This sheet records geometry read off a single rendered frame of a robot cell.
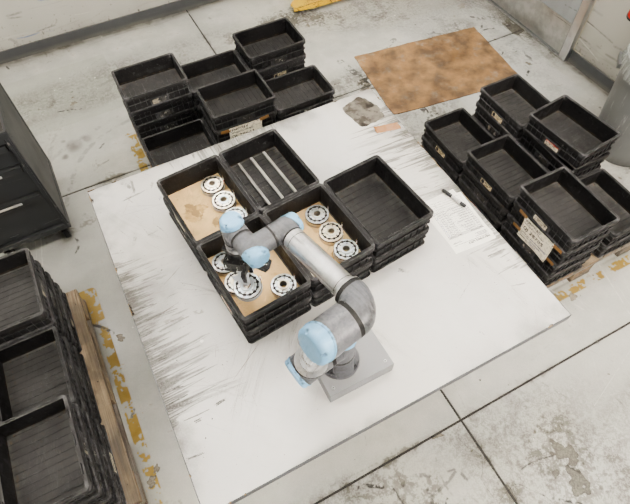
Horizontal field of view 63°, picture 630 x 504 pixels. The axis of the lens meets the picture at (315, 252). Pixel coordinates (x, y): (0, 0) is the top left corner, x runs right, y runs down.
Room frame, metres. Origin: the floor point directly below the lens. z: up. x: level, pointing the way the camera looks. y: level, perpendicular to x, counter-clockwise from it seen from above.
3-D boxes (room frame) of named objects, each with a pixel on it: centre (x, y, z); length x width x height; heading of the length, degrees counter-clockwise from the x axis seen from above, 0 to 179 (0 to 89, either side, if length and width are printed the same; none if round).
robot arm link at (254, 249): (0.90, 0.18, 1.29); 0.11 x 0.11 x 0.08; 37
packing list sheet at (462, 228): (1.42, -0.66, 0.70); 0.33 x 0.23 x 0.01; 26
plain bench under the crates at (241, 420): (1.29, 0.03, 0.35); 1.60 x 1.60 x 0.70; 26
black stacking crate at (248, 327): (1.07, 0.24, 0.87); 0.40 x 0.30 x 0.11; 32
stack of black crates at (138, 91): (2.66, 0.99, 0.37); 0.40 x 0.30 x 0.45; 117
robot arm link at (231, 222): (0.96, 0.26, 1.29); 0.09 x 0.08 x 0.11; 37
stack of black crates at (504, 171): (1.96, -1.09, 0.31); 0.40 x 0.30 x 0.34; 26
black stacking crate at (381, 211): (1.38, -0.27, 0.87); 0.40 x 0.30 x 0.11; 32
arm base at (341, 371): (0.73, -0.08, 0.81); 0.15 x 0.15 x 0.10
